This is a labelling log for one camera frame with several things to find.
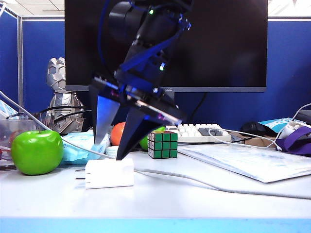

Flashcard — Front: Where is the light blue tissue pack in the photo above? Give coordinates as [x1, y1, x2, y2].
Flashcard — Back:
[60, 131, 111, 166]

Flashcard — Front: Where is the thick white power cable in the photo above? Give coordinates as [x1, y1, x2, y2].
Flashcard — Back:
[0, 91, 311, 200]

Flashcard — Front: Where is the orange red round fruit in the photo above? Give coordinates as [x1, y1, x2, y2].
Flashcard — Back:
[110, 122, 127, 147]

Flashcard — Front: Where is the black computer mouse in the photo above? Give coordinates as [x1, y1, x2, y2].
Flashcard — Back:
[239, 120, 277, 138]

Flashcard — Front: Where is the blue white plastic packet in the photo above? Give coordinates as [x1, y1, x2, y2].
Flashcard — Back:
[0, 99, 19, 120]

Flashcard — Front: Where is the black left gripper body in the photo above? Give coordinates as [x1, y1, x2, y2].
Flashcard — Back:
[91, 52, 187, 126]

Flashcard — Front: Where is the purple cloth bag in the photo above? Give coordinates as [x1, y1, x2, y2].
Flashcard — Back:
[276, 126, 311, 157]

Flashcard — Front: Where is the black computer monitor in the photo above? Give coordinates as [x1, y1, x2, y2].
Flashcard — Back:
[64, 0, 268, 93]

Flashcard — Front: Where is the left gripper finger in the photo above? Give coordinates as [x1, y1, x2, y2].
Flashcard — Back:
[88, 83, 121, 150]
[115, 106, 171, 161]

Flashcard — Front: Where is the white rolled item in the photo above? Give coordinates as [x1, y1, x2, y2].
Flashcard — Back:
[276, 121, 308, 140]

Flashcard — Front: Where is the small white blue tape roll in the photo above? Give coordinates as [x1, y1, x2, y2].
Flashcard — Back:
[105, 145, 120, 158]

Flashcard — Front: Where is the grey metal partition post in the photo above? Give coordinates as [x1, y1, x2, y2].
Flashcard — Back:
[17, 16, 24, 107]

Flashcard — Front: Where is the Rubik's cube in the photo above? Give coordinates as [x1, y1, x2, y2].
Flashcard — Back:
[147, 131, 179, 160]

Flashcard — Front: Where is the clear plastic document folder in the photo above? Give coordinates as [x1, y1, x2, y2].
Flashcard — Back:
[177, 143, 311, 184]

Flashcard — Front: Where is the dark grey pouch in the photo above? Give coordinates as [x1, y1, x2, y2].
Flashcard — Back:
[295, 109, 311, 126]

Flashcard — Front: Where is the teal white printed bag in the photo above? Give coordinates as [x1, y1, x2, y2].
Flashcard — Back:
[258, 117, 301, 133]

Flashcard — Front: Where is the thin white Type-C cable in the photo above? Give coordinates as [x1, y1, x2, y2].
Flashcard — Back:
[208, 103, 311, 151]

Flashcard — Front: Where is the silver angular figurine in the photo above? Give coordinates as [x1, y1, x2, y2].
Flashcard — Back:
[46, 57, 86, 134]

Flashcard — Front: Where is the large green apple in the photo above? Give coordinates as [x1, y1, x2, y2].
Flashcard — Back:
[11, 130, 64, 176]

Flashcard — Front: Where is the small green apple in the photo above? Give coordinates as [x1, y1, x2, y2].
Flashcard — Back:
[138, 125, 166, 150]

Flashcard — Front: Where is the thin black cable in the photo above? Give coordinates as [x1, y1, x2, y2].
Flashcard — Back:
[230, 136, 258, 143]

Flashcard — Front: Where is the brown cardboard box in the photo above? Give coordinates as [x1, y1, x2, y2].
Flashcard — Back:
[229, 131, 279, 148]

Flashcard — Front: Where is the white charging base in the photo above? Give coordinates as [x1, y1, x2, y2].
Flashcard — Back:
[75, 158, 135, 190]

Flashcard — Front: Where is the white grey keyboard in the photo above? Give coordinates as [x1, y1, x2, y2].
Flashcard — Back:
[166, 123, 233, 144]

